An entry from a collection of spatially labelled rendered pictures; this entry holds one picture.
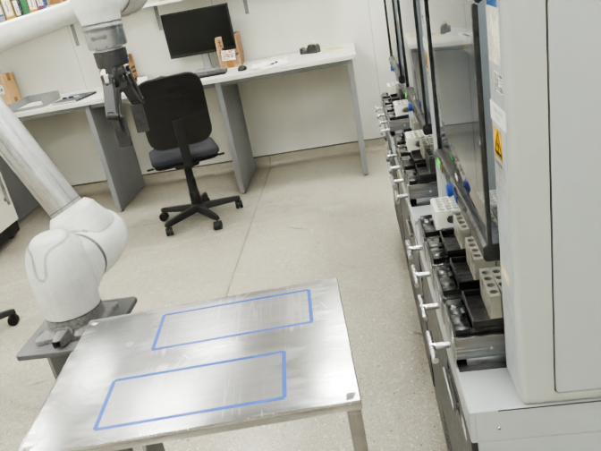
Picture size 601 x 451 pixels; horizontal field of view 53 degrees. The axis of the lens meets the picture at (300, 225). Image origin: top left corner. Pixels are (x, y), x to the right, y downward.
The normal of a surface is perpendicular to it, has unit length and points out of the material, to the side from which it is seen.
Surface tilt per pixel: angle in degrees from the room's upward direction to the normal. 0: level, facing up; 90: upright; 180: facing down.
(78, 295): 92
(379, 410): 0
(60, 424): 0
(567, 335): 90
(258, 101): 90
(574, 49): 90
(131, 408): 0
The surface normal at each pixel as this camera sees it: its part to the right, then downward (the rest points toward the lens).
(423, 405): -0.18, -0.91
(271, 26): -0.06, 0.40
